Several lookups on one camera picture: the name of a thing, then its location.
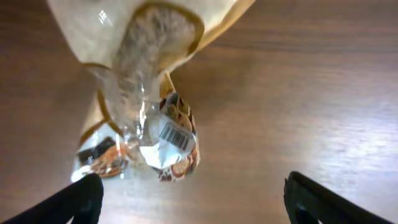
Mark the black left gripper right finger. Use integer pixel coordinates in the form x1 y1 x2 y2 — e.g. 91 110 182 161
284 171 391 224

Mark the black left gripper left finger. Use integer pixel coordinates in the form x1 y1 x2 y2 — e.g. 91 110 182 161
5 174 104 224

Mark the brown white snack bag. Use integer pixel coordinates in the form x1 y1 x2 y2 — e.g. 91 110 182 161
48 0 251 182

